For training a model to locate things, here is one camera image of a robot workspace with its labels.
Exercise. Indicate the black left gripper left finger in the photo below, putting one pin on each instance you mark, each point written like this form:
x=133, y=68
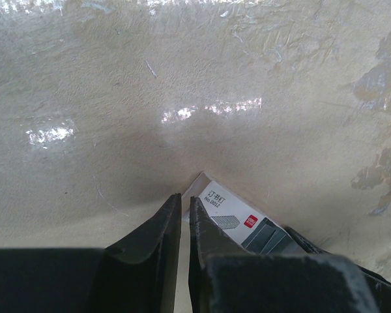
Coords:
x=138, y=273

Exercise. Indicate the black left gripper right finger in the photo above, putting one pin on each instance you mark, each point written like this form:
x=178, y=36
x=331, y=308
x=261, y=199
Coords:
x=224, y=277

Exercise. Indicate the small white card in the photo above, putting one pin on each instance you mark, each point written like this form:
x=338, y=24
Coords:
x=248, y=227

